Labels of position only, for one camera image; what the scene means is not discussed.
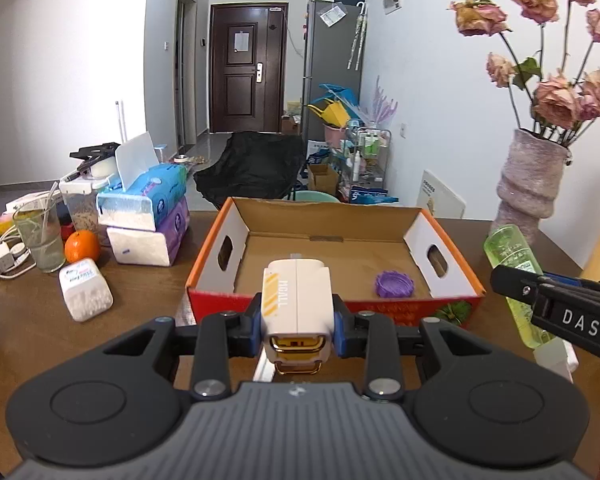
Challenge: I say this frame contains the cotton swab box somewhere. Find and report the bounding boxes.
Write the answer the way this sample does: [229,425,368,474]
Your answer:
[59,258,114,322]

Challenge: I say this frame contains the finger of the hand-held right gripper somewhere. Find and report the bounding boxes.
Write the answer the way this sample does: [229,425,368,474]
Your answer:
[544,272,588,289]
[490,265,548,311]

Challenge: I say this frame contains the white charger cube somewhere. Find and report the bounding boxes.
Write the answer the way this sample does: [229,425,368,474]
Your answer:
[260,258,333,376]

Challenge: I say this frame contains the blue tissue pack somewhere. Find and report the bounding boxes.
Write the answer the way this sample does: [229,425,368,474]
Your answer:
[96,163,188,232]

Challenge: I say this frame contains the white bowl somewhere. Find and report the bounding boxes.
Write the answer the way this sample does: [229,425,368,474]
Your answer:
[82,154,118,179]

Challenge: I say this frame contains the clear plastic pouch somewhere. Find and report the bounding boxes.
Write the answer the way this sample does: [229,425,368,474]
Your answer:
[320,4,348,26]

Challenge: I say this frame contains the pink bucket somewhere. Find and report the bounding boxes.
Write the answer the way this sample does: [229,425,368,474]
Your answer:
[324,124,348,149]

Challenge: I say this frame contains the purple bottle cap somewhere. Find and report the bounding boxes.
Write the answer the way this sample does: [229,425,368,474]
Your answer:
[375,271,415,300]

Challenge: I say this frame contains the yellow packet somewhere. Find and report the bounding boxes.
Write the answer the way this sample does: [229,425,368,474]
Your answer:
[0,210,27,237]

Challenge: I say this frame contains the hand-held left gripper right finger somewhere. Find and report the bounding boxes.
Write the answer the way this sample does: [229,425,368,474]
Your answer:
[331,294,491,403]

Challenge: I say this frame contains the purple tissue pack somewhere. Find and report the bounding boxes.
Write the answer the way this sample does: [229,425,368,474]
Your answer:
[152,195,191,261]

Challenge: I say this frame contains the white folded umbrella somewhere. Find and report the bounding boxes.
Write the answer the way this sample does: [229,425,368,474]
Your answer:
[347,2,369,71]

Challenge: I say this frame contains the orange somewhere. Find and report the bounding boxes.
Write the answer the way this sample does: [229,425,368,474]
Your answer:
[64,230,101,264]

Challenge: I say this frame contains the small cardboard box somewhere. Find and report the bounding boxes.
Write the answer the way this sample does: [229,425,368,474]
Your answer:
[307,162,341,196]

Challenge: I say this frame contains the dried pink roses bouquet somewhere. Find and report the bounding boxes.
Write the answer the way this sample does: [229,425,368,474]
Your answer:
[447,0,600,148]

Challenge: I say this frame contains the red cardboard box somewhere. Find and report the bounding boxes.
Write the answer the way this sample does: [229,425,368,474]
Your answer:
[186,196,486,328]

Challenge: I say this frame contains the clear grain container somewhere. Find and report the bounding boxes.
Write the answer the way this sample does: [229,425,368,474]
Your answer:
[60,175,116,247]

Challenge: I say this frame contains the blue and yellow dustpans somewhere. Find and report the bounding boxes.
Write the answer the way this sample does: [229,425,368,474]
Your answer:
[307,84,363,128]

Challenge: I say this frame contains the dark brown door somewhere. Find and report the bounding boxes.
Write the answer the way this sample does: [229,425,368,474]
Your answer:
[209,3,288,135]

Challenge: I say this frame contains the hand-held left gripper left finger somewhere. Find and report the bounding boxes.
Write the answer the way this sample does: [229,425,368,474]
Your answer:
[97,294,262,401]

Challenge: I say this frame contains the black folded stand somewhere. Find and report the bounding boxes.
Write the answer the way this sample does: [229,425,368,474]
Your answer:
[69,142,122,171]

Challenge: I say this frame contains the grey refrigerator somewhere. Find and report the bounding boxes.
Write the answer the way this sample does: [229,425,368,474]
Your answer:
[300,0,368,143]

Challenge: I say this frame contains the green spray bottle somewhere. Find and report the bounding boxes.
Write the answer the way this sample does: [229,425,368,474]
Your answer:
[483,225,578,381]

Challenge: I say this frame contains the white tissue pack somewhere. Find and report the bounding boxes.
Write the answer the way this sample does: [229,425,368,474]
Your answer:
[106,226,173,267]

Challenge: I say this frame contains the white charger with cables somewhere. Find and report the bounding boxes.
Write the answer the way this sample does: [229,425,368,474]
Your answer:
[0,237,35,277]

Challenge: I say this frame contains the metal rolling cart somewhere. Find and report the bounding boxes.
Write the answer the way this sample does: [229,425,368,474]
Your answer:
[337,127,392,198]

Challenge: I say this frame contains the white sign board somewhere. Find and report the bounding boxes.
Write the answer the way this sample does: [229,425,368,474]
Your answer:
[417,170,466,220]

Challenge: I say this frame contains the pink ceramic vase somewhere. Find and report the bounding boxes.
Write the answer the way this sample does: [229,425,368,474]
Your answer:
[489,129,573,256]

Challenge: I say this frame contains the purple lavender bunch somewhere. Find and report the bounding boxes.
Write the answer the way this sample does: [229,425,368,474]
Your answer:
[362,76,398,128]

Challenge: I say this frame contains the drinking glass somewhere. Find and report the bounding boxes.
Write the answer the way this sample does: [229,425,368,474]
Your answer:
[13,180,67,274]

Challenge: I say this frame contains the blue wipes pack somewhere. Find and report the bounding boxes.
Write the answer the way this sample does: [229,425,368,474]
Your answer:
[350,185,398,205]

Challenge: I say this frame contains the teal basin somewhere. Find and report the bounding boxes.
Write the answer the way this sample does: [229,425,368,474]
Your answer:
[292,190,341,204]

